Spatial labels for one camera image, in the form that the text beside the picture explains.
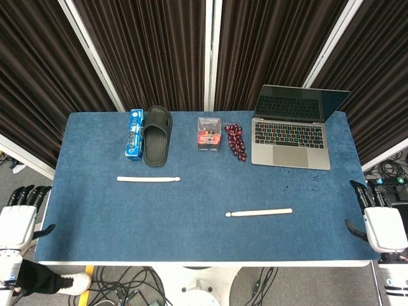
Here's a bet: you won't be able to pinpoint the black slide sandal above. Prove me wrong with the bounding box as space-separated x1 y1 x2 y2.
142 105 173 167

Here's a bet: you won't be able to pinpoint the white sneaker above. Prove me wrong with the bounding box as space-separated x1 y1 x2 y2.
55 272 92 296

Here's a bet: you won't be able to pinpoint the white table pedestal base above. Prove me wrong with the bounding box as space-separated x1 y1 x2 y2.
156 266 243 306

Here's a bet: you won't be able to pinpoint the dark red grape bunch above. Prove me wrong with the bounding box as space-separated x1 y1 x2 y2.
224 123 248 163

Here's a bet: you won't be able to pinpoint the blue toothpaste box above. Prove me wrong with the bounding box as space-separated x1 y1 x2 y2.
124 108 146 162

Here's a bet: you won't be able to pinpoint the blue table mat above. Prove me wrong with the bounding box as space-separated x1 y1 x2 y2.
34 110 374 263

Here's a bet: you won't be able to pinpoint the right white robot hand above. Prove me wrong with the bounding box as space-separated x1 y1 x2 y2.
344 180 408 253

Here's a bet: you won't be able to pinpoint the wooden drumstick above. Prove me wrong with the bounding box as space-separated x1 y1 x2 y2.
225 208 293 218
117 176 182 183

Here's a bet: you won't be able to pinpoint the clear plastic box red contents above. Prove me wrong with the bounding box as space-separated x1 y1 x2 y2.
196 117 222 152

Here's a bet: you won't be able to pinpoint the dark pleated curtain panel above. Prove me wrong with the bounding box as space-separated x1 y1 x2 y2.
72 0 207 112
214 0 350 112
0 0 117 170
310 0 408 166

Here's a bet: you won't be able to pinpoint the black floor cables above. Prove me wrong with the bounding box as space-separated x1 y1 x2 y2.
91 266 173 306

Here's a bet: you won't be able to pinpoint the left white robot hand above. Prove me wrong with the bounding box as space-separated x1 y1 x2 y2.
0 185 56 249

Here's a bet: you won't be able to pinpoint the black power strip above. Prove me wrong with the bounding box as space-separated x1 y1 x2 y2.
366 177 407 188

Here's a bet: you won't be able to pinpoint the grey laptop colourful keys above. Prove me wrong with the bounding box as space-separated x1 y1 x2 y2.
251 84 352 171

